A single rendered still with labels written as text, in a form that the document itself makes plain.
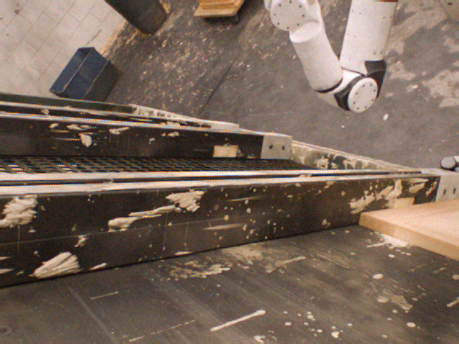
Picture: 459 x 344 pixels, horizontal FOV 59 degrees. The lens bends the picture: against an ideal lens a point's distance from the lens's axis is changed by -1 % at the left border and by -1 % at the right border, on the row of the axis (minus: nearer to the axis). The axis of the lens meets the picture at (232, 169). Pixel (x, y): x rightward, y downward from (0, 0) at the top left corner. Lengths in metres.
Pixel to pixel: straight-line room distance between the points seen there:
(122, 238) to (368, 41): 0.68
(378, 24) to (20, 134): 0.72
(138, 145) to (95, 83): 3.77
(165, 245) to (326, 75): 0.57
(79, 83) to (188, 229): 4.25
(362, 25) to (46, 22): 4.94
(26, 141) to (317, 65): 0.57
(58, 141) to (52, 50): 4.78
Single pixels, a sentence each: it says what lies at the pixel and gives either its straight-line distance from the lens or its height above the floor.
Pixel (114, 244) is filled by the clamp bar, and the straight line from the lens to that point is 0.36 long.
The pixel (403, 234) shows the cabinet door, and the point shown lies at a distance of 0.62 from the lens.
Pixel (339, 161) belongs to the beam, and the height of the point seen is 0.90.
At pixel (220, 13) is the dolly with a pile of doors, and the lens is 3.88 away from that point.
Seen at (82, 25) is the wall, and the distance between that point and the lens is 5.73.
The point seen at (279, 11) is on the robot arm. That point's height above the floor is 1.42.
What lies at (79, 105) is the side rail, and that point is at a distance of 1.94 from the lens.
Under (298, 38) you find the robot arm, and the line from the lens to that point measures 0.83.
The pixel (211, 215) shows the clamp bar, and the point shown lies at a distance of 0.41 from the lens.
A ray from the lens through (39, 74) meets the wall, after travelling 5.57.
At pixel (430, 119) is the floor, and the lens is 2.27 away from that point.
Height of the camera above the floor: 1.79
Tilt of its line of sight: 42 degrees down
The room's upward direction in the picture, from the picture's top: 49 degrees counter-clockwise
